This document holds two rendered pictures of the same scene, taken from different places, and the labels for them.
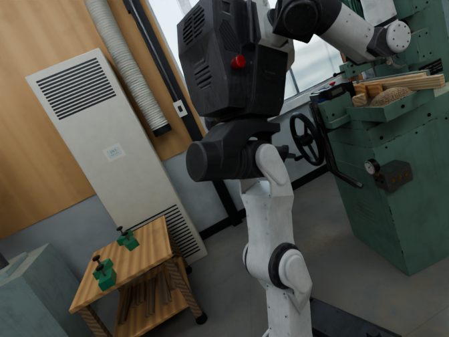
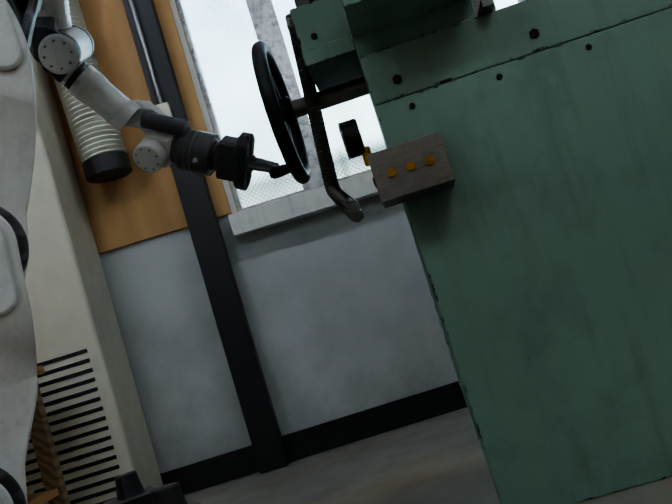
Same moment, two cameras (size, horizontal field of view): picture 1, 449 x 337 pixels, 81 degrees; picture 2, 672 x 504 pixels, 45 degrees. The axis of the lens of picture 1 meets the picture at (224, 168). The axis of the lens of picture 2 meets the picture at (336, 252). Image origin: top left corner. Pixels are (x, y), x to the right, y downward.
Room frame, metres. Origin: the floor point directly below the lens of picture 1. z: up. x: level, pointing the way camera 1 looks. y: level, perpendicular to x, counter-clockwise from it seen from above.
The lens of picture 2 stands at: (-0.30, -0.67, 0.37)
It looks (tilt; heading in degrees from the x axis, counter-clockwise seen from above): 5 degrees up; 8
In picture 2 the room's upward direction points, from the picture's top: 17 degrees counter-clockwise
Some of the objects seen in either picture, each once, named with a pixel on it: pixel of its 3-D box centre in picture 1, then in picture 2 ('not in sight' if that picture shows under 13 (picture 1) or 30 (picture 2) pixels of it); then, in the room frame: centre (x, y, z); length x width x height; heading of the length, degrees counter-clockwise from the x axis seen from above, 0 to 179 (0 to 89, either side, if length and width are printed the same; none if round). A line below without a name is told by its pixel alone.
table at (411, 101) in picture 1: (349, 108); (384, 39); (1.22, -0.66, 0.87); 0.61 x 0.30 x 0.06; 3
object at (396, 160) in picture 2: (391, 175); (410, 171); (1.00, -0.64, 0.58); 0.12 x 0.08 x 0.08; 93
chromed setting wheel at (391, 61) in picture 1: (398, 53); not in sight; (1.15, -0.90, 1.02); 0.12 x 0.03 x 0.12; 93
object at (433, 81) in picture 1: (376, 88); not in sight; (1.15, -0.77, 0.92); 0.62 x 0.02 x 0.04; 3
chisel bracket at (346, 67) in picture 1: (357, 67); not in sight; (1.27, -0.79, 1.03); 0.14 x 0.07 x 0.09; 93
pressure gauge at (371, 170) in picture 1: (373, 167); (356, 143); (1.00, -0.57, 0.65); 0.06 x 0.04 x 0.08; 3
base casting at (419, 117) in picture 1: (389, 111); (518, 63); (1.27, -0.89, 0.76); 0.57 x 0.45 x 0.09; 93
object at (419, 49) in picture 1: (415, 47); not in sight; (1.12, -0.96, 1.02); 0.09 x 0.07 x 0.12; 3
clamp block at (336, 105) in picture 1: (330, 107); (334, 32); (1.22, -0.58, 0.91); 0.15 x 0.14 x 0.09; 3
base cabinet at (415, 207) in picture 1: (406, 179); (584, 263); (1.28, -0.89, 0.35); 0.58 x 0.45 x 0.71; 93
